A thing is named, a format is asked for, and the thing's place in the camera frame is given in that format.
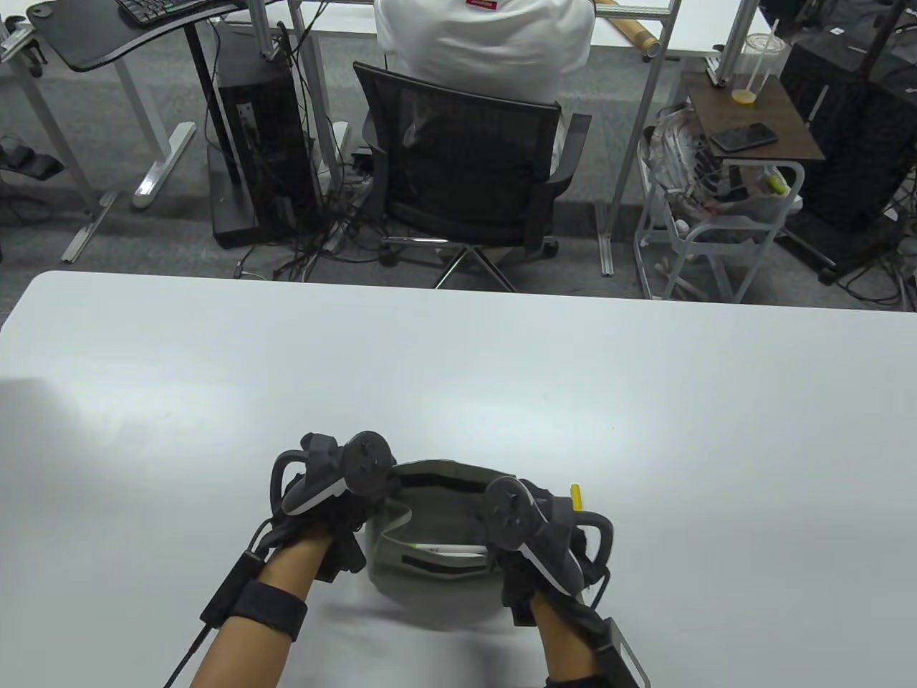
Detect white cart with brown top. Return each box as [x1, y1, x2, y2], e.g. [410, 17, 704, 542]
[634, 72, 826, 302]

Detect person's left hand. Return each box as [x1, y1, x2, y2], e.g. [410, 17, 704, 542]
[276, 473, 402, 585]

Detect person's left forearm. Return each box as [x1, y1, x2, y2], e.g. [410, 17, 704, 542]
[190, 534, 334, 688]

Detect cardboard tube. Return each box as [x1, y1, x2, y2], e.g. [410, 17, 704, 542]
[608, 16, 661, 57]

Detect black wrist strap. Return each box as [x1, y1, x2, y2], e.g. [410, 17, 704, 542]
[229, 580, 309, 641]

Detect white desk leg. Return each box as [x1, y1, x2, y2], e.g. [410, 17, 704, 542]
[115, 61, 198, 210]

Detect black floor cables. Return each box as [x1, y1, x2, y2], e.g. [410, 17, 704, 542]
[236, 201, 388, 282]

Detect white background desk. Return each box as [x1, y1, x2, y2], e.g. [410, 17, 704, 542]
[287, 0, 724, 59]

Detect large black equipment case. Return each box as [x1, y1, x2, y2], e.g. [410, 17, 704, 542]
[779, 32, 917, 234]

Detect person's right forearm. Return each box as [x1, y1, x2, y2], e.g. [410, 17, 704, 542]
[530, 595, 610, 688]

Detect person's right hand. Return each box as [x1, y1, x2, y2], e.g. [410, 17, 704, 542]
[494, 479, 610, 628]

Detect clear plastic cup with straw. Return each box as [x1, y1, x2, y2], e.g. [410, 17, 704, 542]
[732, 20, 789, 105]

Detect clear plastic bag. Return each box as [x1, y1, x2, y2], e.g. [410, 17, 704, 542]
[640, 107, 724, 216]

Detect black keyboard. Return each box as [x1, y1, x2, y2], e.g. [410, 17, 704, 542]
[116, 0, 237, 28]

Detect black computer tower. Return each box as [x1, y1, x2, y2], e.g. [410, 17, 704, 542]
[211, 32, 325, 248]

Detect black smartphone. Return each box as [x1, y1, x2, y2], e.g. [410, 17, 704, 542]
[708, 122, 779, 153]

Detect black curved standing desk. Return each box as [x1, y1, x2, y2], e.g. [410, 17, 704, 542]
[27, 0, 248, 72]

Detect green fabric pencil pouch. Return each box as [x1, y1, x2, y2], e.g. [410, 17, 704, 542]
[365, 460, 520, 587]

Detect black mesh office chair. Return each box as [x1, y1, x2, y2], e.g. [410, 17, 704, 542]
[352, 61, 594, 293]

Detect black wrist-mounted device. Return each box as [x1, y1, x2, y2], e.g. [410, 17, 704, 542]
[199, 550, 266, 628]
[591, 616, 651, 688]

